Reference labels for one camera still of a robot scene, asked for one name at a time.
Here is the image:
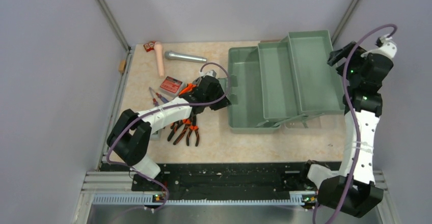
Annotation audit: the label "clear green small case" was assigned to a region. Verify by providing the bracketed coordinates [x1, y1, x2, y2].
[150, 130, 161, 141]

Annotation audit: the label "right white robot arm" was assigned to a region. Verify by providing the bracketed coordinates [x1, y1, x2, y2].
[299, 37, 397, 218]

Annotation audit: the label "orange black combination pliers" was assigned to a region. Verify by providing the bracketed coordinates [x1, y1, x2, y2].
[178, 77, 202, 98]

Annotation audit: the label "orange black small pliers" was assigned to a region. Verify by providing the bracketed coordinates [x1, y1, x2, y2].
[186, 116, 200, 147]

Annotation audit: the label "orange black long-nose pliers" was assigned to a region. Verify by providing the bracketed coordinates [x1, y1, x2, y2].
[167, 117, 191, 145]

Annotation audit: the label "small wooden block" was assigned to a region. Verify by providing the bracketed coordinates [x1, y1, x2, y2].
[118, 60, 127, 74]

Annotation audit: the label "red labelled small box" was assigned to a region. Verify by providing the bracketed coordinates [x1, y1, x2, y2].
[159, 76, 186, 97]

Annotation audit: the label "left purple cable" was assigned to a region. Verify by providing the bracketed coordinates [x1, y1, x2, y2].
[107, 62, 231, 213]

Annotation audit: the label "red handled screwdriver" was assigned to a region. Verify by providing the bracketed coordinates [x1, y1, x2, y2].
[149, 87, 159, 107]

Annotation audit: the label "small red card box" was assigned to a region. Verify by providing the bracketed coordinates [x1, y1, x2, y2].
[143, 41, 156, 52]

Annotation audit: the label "orange black cutting pliers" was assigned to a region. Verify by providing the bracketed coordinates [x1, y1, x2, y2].
[170, 120, 184, 132]

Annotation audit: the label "beige wooden handle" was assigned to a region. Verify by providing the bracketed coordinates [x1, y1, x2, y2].
[154, 41, 165, 78]

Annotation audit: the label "purple cable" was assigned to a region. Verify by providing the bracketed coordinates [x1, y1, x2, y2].
[107, 62, 231, 213]
[312, 23, 398, 224]

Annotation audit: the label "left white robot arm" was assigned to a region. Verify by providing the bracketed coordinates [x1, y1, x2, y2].
[106, 70, 231, 190]

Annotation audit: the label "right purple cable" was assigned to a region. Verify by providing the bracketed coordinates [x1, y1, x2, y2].
[312, 23, 398, 224]

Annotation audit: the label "green plastic tool box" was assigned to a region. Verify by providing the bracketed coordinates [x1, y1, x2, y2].
[221, 30, 344, 134]

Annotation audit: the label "black mounting base rail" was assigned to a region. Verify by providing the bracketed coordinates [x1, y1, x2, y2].
[131, 162, 317, 201]

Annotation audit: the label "silver metal microphone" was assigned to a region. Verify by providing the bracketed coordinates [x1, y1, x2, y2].
[164, 50, 207, 63]

